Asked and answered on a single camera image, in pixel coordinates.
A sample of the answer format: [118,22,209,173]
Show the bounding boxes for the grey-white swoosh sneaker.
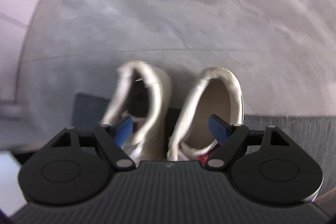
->
[167,67,244,161]
[101,60,173,164]

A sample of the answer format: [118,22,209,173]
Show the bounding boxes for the grey rug with yellow line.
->
[72,93,335,194]

